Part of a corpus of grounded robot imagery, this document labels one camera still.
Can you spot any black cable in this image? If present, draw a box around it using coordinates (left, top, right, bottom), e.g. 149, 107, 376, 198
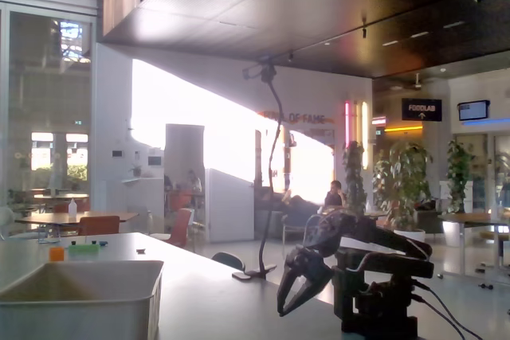
412, 279, 484, 340
411, 294, 468, 340

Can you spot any black gooseneck clamp mount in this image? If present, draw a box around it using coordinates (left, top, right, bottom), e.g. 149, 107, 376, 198
232, 72, 288, 281

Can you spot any tall narrow green plant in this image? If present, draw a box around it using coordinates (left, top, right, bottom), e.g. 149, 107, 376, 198
342, 140, 368, 214

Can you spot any orange chair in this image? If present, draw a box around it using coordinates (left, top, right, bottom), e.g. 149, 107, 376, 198
158, 208, 193, 250
53, 201, 91, 213
77, 215, 121, 236

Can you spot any seated person in dark shirt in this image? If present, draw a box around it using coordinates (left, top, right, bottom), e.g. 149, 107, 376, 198
323, 179, 347, 209

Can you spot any green block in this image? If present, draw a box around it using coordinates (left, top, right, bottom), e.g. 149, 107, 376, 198
67, 243, 100, 256

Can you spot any grey metal frame chair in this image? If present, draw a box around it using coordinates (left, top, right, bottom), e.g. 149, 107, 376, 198
281, 214, 322, 256

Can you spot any white light tube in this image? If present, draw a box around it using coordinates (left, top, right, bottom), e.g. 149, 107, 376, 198
361, 100, 370, 171

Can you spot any wall monitor screen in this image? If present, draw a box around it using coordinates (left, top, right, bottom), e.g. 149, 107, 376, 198
457, 99, 491, 122

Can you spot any large leafy green plant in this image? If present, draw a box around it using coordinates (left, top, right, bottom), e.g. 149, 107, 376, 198
373, 142, 434, 230

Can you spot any dark sofa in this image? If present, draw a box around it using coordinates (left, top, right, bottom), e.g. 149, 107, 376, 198
254, 190, 320, 238

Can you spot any white partition panel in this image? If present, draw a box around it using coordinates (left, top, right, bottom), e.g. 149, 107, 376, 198
206, 168, 256, 244

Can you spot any black foodlab sign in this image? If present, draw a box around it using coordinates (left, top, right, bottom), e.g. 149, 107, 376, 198
401, 97, 443, 122

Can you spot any slim leafy green plant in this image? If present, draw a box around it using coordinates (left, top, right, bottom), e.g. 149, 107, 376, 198
445, 139, 474, 214

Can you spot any white plastic bin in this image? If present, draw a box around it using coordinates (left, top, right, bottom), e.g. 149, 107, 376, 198
0, 260, 165, 340

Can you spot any pink neon tube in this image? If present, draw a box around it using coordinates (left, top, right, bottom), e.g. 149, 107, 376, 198
343, 101, 351, 150

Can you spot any wooden table with metal legs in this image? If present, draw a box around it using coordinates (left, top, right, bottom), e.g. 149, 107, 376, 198
437, 212, 510, 278

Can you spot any person in light shirt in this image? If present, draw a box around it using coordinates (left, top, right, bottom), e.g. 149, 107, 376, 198
186, 169, 203, 194

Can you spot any dark green perforated chair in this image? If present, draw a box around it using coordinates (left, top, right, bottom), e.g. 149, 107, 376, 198
210, 251, 245, 272

